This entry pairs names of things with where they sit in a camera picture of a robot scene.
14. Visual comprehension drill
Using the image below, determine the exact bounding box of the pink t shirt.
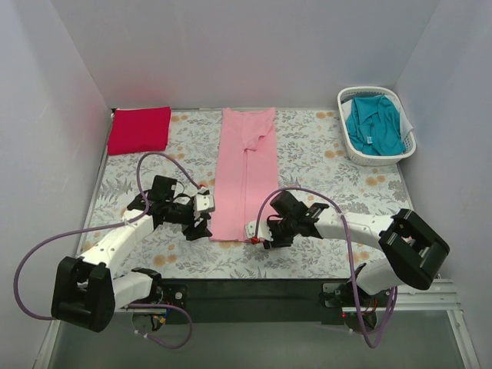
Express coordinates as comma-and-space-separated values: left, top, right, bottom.
211, 108, 279, 242

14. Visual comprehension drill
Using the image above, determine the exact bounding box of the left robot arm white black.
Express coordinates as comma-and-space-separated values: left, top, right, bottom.
51, 175, 214, 332

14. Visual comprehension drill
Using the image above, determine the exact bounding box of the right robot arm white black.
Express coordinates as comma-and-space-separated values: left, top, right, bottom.
258, 191, 450, 306

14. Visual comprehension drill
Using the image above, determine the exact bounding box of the floral table mat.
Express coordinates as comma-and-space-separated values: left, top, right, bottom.
78, 110, 411, 278

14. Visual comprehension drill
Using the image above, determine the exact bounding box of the folded red t shirt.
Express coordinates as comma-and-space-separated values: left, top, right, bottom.
107, 107, 172, 156

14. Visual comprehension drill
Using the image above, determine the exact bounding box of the white laundry basket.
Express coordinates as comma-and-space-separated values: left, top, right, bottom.
337, 86, 417, 166

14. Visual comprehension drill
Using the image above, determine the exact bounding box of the teal t shirt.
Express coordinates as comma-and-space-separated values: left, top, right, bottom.
345, 95, 406, 156

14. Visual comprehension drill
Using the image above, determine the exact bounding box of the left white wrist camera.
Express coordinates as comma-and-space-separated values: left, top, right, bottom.
192, 186, 215, 219

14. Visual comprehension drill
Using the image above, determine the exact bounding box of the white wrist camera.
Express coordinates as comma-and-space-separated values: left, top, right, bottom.
192, 186, 215, 219
244, 220, 273, 244

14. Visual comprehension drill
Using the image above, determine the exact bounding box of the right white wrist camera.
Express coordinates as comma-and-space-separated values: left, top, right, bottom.
244, 220, 273, 244

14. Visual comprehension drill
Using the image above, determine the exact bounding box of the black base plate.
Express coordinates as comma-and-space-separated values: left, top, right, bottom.
158, 278, 355, 325

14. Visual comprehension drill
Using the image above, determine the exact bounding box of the aluminium frame rail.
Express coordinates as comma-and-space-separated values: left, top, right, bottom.
35, 279, 479, 368

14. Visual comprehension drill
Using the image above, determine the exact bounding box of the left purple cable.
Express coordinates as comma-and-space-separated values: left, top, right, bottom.
13, 152, 204, 350

